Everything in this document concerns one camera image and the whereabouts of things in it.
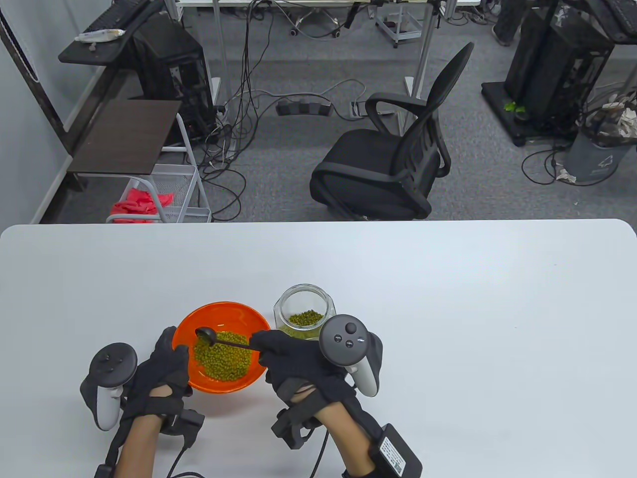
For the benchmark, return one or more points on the person's left hand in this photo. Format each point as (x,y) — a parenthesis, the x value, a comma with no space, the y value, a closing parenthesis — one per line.
(159,376)

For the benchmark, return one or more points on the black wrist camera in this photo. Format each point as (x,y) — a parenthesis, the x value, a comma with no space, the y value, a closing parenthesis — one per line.
(293,430)
(185,423)

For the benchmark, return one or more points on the grey trash bin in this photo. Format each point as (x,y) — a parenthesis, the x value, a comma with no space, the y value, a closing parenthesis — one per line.
(597,159)

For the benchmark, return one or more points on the black power strip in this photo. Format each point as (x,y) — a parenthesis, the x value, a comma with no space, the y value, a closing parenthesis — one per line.
(303,107)

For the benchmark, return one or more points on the black measuring scoop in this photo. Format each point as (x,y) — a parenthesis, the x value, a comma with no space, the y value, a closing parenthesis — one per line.
(205,334)

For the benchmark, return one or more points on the black computer tower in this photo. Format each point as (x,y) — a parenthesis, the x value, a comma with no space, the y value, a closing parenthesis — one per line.
(169,64)
(547,59)

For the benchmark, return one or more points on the white rolling stand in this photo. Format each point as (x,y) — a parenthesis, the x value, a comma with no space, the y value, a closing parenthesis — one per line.
(398,30)

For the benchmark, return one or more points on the white desk frame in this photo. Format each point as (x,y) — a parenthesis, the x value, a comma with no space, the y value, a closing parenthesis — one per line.
(221,50)

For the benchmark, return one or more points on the crumpled white paper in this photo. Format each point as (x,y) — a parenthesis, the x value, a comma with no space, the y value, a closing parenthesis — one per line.
(566,175)

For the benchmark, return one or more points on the person's left forearm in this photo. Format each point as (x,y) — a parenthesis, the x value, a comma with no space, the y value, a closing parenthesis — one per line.
(137,448)

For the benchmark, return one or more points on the black and white controller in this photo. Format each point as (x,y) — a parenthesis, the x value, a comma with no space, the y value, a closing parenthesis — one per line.
(346,341)
(114,366)

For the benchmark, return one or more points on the person's right hand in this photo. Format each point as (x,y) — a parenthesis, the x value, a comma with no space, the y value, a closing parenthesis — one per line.
(298,361)

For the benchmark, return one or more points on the black keyboard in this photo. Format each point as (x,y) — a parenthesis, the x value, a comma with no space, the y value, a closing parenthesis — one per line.
(117,12)

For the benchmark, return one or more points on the white packet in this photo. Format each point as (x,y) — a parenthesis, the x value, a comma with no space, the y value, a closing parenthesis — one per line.
(99,35)

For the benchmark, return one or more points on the black shelf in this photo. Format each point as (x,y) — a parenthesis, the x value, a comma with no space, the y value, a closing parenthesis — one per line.
(89,52)
(612,20)

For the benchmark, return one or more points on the black rolling platform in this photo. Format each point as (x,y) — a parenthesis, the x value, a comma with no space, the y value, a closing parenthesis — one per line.
(495,97)

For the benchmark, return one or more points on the pile of mung beans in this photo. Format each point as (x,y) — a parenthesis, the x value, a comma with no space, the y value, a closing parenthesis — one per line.
(224,361)
(303,318)

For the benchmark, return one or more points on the black box with white label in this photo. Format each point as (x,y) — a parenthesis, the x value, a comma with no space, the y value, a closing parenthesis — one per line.
(104,472)
(398,453)

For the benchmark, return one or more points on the black office chair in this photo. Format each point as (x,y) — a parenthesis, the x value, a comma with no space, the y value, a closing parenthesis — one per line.
(368,164)

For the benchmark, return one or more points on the clear glass jar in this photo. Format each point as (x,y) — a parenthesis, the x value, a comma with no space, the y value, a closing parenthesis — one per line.
(303,296)

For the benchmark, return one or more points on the orange bowl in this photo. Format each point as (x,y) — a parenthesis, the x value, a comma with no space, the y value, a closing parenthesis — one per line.
(219,318)

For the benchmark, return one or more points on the small green object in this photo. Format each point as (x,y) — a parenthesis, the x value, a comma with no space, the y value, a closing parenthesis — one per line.
(512,106)

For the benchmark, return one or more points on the grey floor socket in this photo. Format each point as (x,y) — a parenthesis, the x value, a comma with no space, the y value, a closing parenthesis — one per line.
(356,109)

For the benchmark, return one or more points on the dark wooden side table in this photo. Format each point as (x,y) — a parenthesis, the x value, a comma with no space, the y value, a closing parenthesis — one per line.
(124,134)

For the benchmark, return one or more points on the black wall post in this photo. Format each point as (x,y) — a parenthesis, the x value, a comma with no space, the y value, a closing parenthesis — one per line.
(38,84)

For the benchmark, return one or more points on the red cloth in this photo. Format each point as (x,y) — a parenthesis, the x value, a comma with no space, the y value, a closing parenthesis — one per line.
(139,199)

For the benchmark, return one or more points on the person's right forearm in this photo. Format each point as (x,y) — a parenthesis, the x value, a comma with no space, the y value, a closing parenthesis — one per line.
(348,438)

